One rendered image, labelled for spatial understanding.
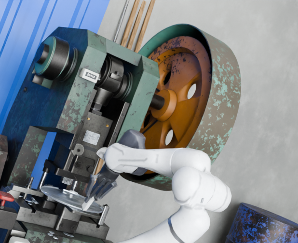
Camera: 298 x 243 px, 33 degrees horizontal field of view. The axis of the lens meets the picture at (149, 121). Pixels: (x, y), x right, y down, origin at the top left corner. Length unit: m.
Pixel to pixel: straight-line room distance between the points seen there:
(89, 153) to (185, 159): 0.73
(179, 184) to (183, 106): 0.91
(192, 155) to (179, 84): 0.90
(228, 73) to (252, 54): 2.08
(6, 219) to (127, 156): 0.56
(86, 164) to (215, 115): 0.61
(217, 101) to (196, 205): 0.73
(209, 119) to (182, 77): 0.40
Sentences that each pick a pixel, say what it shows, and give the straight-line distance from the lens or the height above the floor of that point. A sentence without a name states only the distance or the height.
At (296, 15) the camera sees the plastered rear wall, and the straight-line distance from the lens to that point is 4.68.
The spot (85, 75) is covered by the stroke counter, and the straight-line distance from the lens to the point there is 2.12.
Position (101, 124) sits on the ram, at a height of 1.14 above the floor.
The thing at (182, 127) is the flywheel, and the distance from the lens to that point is 2.37.
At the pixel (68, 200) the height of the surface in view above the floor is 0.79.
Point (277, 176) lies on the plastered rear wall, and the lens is 4.85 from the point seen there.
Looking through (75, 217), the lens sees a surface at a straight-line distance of 2.25.
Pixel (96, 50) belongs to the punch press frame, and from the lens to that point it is 2.18.
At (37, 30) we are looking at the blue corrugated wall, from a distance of 3.36.
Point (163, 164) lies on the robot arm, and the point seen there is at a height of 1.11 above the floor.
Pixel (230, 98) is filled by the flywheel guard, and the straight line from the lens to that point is 2.25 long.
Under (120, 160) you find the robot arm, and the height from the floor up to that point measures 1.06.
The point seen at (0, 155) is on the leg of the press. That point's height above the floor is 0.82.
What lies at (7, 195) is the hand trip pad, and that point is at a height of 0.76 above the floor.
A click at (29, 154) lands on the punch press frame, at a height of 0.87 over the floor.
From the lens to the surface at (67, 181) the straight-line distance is 2.36.
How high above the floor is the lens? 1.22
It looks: level
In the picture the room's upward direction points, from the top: 21 degrees clockwise
